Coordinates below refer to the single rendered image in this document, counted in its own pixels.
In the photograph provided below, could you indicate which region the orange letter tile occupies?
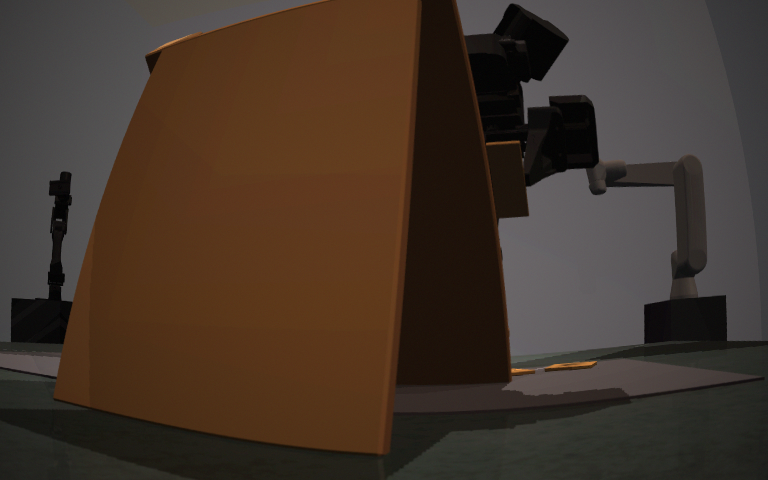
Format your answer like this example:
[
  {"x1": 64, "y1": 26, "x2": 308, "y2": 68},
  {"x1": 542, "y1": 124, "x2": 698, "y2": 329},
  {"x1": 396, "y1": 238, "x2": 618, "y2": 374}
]
[
  {"x1": 545, "y1": 361, "x2": 597, "y2": 372},
  {"x1": 511, "y1": 368, "x2": 535, "y2": 376},
  {"x1": 486, "y1": 141, "x2": 529, "y2": 219}
]

